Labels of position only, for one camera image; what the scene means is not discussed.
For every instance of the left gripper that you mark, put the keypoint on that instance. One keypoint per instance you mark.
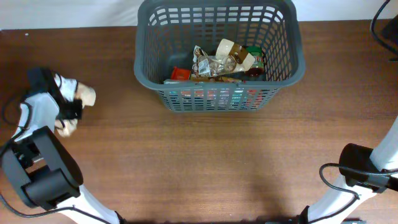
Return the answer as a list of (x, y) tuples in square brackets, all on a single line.
[(77, 113)]

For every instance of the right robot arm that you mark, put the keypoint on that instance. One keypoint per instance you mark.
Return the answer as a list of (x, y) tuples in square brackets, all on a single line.
[(360, 174)]

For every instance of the orange biscuit packet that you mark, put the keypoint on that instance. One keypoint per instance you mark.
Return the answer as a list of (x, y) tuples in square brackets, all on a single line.
[(180, 75)]

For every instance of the tissue pack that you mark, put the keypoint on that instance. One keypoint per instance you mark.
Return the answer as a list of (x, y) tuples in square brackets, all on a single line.
[(216, 97)]

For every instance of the green lid jar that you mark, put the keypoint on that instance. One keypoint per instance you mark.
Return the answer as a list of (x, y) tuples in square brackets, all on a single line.
[(258, 65)]

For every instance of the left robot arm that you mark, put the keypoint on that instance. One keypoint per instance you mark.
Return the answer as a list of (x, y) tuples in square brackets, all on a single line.
[(39, 168)]

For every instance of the beige bread bag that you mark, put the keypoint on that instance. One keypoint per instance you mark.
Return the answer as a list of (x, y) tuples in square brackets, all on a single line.
[(88, 96)]

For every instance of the brown white snack bag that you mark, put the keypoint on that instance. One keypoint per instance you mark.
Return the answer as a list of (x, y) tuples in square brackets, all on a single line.
[(230, 57)]

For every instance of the grey plastic basket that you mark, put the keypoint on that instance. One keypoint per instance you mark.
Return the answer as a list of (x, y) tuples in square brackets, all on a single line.
[(168, 31)]

